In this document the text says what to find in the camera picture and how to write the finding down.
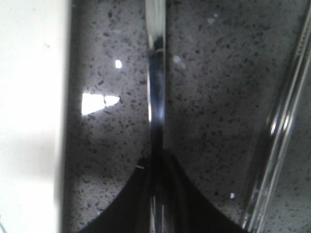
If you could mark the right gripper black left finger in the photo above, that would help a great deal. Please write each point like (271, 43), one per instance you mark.
(130, 210)

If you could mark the silver metal chopsticks pair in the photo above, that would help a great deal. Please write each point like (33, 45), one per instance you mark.
(266, 165)

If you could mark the silver metal fork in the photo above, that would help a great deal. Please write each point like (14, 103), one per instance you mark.
(155, 15)

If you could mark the cream rabbit serving tray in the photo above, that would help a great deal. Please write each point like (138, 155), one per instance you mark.
(34, 65)

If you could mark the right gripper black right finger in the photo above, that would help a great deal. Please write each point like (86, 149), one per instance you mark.
(186, 208)

